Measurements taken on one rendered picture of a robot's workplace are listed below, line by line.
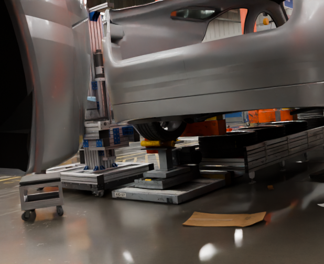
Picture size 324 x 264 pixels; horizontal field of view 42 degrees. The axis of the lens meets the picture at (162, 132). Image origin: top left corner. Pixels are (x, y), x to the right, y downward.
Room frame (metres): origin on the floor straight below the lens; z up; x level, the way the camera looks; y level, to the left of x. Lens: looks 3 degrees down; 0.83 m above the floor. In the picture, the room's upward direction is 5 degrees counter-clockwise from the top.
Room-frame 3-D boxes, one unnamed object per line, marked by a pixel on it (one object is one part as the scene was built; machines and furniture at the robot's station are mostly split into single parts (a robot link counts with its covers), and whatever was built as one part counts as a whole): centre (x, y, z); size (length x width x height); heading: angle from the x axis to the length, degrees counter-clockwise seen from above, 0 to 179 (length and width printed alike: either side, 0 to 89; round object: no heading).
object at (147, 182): (4.19, 0.02, 0.13); 0.50 x 0.36 x 0.10; 140
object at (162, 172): (4.23, -0.01, 0.32); 0.40 x 0.30 x 0.28; 140
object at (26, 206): (3.72, 1.12, 0.17); 0.43 x 0.36 x 0.34; 14
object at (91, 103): (4.47, 0.73, 0.98); 0.13 x 0.12 x 0.14; 62
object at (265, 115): (5.96, -1.67, 0.69); 0.52 x 0.17 x 0.35; 50
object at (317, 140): (5.39, -1.30, 0.14); 2.47 x 0.85 x 0.27; 140
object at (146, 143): (4.18, 0.12, 0.51); 0.29 x 0.06 x 0.06; 50
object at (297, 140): (5.13, -1.61, 0.28); 2.47 x 0.06 x 0.22; 140
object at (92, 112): (4.47, 0.73, 0.87); 0.15 x 0.15 x 0.10
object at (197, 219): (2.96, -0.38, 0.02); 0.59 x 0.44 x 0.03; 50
